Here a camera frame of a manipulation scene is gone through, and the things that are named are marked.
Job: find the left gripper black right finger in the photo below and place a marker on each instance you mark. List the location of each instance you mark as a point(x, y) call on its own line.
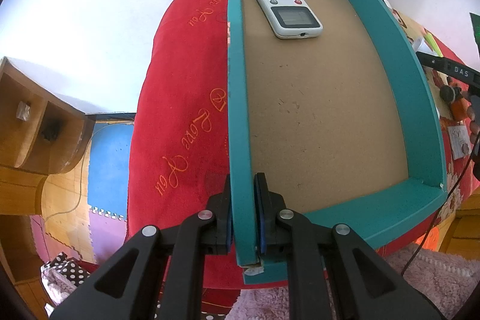
point(332, 272)

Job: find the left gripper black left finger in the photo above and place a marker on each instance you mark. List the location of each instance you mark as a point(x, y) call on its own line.
point(157, 274)

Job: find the orange monkey alarm clock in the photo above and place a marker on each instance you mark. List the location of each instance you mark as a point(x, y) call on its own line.
point(451, 94)

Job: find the lime green utility knife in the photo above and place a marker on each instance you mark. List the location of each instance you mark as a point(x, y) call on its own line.
point(433, 43)

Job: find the teal cardboard tray box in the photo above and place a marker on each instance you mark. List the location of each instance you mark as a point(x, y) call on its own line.
point(343, 126)

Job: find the white air conditioner remote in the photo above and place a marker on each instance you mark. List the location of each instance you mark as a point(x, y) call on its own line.
point(291, 19)

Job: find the white jar orange label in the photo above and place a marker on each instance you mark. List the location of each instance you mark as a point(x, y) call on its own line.
point(420, 46)

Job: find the person's right hand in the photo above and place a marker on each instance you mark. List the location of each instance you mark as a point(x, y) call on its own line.
point(473, 125)

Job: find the small ID card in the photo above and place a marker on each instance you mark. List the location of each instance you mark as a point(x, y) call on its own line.
point(460, 141)

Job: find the polka dot gift bag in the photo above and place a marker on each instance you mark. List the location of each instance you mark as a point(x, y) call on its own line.
point(61, 276)

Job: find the pink fluffy rug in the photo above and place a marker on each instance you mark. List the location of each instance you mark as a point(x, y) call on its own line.
point(448, 280)

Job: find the blue foam floor mat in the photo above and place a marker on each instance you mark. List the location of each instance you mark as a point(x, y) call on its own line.
point(107, 188)

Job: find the black object on shelf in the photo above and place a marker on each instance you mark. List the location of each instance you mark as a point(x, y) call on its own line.
point(51, 130)

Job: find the wooden bedside shelf unit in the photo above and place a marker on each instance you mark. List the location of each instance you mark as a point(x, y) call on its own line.
point(26, 158)

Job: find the small clear bag on shelf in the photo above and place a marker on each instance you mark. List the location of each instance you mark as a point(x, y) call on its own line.
point(23, 111)

